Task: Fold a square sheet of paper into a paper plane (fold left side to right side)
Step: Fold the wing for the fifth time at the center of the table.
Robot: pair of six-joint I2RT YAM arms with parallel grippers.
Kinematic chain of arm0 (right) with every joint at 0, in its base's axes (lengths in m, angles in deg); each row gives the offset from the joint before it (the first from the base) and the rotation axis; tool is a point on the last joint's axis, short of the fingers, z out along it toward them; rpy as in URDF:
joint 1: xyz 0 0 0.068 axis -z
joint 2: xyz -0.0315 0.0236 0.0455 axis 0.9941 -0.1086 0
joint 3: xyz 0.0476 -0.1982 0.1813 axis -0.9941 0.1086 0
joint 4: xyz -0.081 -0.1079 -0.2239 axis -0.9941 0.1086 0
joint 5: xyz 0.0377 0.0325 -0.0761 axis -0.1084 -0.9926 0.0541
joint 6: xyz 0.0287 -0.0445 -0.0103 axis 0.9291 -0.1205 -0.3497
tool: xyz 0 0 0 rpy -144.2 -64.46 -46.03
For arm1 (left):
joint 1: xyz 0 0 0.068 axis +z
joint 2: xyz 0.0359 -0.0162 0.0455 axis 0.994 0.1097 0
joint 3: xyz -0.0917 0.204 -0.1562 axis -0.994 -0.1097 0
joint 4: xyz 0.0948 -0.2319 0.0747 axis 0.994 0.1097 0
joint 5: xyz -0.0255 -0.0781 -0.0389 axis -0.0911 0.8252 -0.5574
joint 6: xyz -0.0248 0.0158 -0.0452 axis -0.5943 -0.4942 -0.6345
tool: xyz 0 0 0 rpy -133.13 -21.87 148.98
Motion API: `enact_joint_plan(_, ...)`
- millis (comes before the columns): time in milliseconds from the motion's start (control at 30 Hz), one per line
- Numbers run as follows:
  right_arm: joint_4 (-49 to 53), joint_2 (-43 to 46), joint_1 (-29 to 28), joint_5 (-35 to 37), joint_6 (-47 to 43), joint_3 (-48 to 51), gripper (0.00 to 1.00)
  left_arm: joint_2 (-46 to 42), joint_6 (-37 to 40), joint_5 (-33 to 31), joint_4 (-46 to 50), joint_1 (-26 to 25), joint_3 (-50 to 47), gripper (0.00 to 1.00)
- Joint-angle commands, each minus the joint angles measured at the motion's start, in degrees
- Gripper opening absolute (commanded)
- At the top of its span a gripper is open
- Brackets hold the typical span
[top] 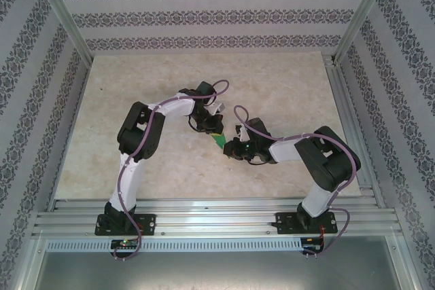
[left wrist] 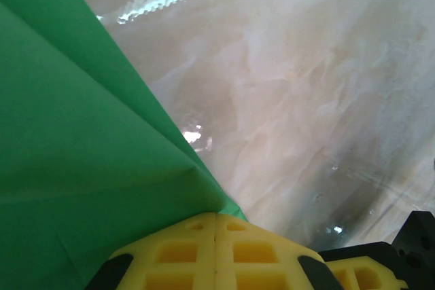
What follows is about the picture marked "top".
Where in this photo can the grey metal panel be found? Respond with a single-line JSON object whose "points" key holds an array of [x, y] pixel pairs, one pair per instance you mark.
{"points": [[217, 273]]}

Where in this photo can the green square paper sheet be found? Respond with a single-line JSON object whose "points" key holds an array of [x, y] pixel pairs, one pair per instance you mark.
{"points": [[220, 141]]}

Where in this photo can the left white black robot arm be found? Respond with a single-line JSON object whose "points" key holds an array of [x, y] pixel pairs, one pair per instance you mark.
{"points": [[176, 106]]}

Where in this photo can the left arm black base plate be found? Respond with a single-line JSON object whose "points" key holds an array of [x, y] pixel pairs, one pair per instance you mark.
{"points": [[146, 223]]}

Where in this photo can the aluminium side rail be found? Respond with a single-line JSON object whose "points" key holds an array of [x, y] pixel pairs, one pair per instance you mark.
{"points": [[340, 83]]}

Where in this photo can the aluminium frame post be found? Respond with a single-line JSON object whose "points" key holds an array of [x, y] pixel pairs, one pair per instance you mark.
{"points": [[363, 11], [61, 11]]}

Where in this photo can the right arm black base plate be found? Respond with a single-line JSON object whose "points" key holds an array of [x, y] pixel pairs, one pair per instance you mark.
{"points": [[285, 222]]}

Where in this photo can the aluminium mounting rail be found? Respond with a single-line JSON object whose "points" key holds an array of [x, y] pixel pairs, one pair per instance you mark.
{"points": [[210, 217]]}

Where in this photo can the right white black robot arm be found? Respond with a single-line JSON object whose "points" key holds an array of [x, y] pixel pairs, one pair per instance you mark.
{"points": [[285, 149]]}

